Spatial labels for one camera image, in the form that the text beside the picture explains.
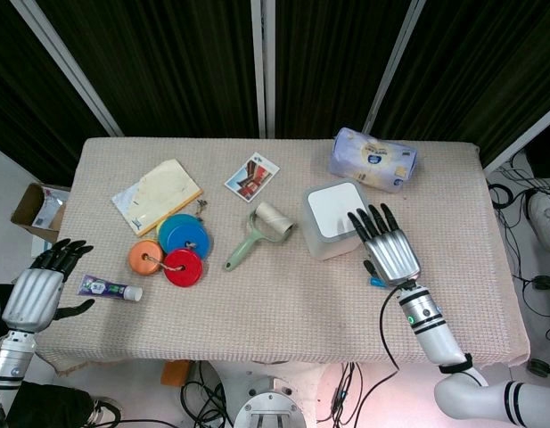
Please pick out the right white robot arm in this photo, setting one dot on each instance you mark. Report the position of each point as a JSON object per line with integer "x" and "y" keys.
{"x": 453, "y": 356}

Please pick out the purple toothpaste tube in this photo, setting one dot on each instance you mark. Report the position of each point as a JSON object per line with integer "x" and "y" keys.
{"x": 107, "y": 287}

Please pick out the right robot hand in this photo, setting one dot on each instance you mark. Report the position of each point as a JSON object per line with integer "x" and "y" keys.
{"x": 392, "y": 252}

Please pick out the purple tissue pack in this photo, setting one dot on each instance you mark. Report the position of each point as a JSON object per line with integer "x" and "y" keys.
{"x": 371, "y": 159}

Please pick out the green lint roller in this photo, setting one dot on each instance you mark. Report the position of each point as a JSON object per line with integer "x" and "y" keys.
{"x": 256, "y": 234}

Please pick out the brown cardboard box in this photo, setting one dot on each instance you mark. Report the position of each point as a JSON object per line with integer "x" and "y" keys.
{"x": 36, "y": 211}

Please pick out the white square box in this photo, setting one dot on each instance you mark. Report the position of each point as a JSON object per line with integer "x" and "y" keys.
{"x": 334, "y": 218}

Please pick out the yellow round disc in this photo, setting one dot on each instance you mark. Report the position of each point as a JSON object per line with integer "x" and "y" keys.
{"x": 160, "y": 235}

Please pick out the red round disc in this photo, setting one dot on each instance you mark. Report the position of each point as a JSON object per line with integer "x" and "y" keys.
{"x": 183, "y": 267}

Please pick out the beige woven tablecloth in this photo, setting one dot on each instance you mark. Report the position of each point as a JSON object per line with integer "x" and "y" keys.
{"x": 283, "y": 303}

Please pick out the small blue object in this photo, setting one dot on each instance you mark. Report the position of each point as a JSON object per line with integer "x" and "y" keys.
{"x": 377, "y": 282}

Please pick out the blue round disc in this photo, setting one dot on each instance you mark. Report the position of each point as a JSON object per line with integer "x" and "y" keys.
{"x": 185, "y": 236}

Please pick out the cream yellow-edged notebook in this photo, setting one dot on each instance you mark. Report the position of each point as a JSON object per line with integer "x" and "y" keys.
{"x": 158, "y": 196}

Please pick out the photo postcard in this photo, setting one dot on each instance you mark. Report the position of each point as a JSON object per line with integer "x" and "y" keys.
{"x": 252, "y": 177}

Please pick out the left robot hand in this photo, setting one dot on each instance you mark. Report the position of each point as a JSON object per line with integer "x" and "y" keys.
{"x": 31, "y": 290}

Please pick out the orange box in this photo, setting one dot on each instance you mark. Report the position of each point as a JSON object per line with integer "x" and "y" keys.
{"x": 174, "y": 373}

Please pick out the small metal keys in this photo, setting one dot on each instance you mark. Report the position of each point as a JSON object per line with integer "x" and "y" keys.
{"x": 200, "y": 208}

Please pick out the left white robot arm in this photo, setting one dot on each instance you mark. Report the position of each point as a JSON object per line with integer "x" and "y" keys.
{"x": 9, "y": 356}

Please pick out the white sneaker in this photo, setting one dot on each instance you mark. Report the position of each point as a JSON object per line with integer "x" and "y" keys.
{"x": 543, "y": 218}

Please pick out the orange round disc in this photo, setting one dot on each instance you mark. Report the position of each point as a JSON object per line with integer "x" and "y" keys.
{"x": 143, "y": 258}

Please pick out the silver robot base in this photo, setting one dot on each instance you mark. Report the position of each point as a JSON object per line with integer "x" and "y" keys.
{"x": 268, "y": 408}

